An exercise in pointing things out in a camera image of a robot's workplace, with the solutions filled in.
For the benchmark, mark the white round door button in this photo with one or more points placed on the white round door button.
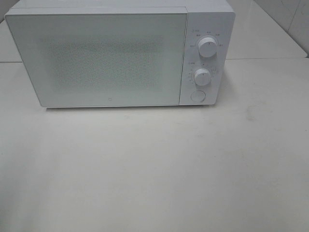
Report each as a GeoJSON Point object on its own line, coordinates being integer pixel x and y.
{"type": "Point", "coordinates": [198, 96]}

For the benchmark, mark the white round knob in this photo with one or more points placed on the white round knob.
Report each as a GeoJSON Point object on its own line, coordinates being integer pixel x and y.
{"type": "Point", "coordinates": [207, 46]}
{"type": "Point", "coordinates": [202, 77]}

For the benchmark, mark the white microwave door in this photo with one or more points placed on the white microwave door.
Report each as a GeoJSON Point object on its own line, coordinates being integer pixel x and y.
{"type": "Point", "coordinates": [102, 60]}

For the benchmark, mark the white microwave oven body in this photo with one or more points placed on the white microwave oven body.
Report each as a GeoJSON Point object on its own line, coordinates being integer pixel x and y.
{"type": "Point", "coordinates": [203, 18]}

